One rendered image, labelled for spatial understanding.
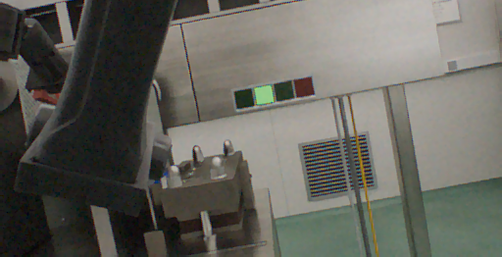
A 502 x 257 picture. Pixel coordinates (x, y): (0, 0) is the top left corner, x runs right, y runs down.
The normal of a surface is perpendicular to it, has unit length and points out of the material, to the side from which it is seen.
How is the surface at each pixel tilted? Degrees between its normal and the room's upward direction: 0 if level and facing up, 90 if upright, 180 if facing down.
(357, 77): 90
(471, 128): 90
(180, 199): 90
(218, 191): 90
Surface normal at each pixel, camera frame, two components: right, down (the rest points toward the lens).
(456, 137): -0.02, 0.06
